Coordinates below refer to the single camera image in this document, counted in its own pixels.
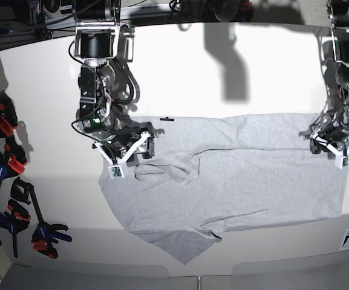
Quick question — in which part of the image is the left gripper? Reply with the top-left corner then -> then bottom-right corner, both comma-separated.
310,123 -> 349,156

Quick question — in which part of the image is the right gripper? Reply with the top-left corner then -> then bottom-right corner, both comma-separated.
95,127 -> 154,165

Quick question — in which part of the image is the light grey T-shirt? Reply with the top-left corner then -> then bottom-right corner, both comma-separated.
99,114 -> 348,264

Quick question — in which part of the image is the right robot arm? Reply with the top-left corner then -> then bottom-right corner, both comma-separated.
68,1 -> 154,166

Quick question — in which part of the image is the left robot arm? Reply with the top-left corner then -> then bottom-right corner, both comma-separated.
307,1 -> 349,158

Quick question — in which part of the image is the blue orange clamp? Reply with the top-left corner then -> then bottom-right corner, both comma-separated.
0,135 -> 27,189
0,199 -> 31,258
0,91 -> 18,138

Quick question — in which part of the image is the long bar blue clamp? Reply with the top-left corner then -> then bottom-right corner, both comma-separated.
10,177 -> 73,259

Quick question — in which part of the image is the top blue orange clamp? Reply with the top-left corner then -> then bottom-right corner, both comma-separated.
0,91 -> 18,138

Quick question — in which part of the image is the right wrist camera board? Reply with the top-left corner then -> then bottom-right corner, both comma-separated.
108,164 -> 125,179

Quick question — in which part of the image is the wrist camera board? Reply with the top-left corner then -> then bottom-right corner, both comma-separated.
108,164 -> 125,179
334,155 -> 349,169

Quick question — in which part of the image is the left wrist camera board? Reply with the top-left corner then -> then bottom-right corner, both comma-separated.
334,155 -> 349,169

